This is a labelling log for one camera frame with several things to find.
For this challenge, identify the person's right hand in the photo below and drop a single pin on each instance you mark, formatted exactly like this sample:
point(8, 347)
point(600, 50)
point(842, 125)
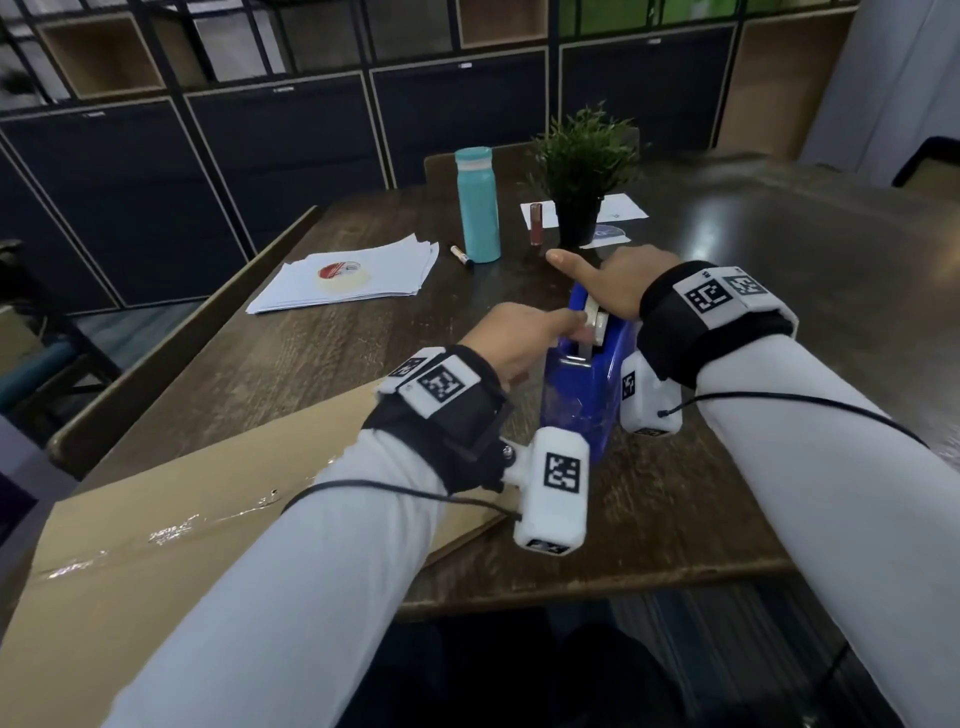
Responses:
point(626, 281)

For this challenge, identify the person's left hand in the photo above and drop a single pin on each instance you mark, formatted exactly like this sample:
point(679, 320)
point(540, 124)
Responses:
point(517, 341)

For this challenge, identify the person's left fingers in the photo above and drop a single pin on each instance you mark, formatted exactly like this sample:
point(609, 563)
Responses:
point(570, 322)

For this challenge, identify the person's right thumb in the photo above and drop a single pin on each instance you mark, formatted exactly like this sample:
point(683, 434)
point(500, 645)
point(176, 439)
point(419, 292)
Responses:
point(571, 265)

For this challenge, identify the clear tape roll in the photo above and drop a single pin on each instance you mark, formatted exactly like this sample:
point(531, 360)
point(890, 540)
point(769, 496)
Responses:
point(597, 322)

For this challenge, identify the blue tape dispenser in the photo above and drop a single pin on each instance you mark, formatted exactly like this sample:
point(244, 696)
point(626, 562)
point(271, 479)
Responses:
point(581, 397)

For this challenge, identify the person's right forearm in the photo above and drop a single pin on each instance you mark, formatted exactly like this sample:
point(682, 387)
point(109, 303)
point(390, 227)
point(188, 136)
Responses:
point(840, 480)

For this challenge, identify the person's left forearm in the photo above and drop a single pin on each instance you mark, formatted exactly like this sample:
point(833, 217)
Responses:
point(300, 600)

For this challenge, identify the round white blue sticker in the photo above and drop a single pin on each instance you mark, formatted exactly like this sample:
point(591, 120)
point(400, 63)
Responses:
point(609, 234)

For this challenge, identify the brown lipstick tube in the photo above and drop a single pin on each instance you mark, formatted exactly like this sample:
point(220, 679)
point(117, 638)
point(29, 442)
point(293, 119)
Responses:
point(536, 223)

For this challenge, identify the white paper sheet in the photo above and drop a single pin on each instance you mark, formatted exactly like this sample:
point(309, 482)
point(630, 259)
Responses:
point(622, 206)

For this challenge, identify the green potted plant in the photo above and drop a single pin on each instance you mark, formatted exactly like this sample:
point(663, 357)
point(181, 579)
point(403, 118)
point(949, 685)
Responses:
point(581, 165)

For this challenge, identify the black wrist band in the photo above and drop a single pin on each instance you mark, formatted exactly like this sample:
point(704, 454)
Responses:
point(675, 341)
point(461, 435)

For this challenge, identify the teal water bottle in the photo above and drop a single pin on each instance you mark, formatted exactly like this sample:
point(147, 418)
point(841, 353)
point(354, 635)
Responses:
point(478, 210)

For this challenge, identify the black marker pen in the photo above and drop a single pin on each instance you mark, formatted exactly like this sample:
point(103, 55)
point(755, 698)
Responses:
point(460, 255)

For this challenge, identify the white marker block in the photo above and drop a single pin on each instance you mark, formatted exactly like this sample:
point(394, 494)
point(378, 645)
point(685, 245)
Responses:
point(439, 382)
point(720, 296)

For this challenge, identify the wooden chair back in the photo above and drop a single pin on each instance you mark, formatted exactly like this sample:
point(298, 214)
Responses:
point(442, 165)

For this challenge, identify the stack of white papers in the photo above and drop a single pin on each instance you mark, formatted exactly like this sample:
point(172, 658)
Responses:
point(390, 274)

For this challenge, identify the dark cabinet door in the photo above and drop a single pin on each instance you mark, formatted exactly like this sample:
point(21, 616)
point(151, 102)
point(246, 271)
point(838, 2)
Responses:
point(457, 112)
point(645, 82)
point(120, 202)
point(292, 157)

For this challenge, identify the beige masking tape roll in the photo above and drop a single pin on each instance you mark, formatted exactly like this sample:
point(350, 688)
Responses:
point(343, 276)

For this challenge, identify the wooden open cubby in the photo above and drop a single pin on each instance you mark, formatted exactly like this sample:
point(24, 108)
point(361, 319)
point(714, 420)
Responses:
point(101, 56)
point(501, 21)

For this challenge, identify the wooden side panel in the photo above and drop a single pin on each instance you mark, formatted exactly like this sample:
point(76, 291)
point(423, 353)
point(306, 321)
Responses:
point(787, 82)

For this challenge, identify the white curtain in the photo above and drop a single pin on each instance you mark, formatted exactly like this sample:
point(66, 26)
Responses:
point(885, 75)

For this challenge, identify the black chair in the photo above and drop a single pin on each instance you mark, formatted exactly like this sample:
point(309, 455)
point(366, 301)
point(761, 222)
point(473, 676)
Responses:
point(930, 161)

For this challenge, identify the flat cardboard box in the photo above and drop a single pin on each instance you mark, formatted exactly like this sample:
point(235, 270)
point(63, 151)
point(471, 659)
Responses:
point(150, 570)

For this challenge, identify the dark chair with teal seat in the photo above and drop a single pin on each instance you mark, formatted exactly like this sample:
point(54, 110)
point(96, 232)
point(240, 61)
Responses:
point(45, 360)

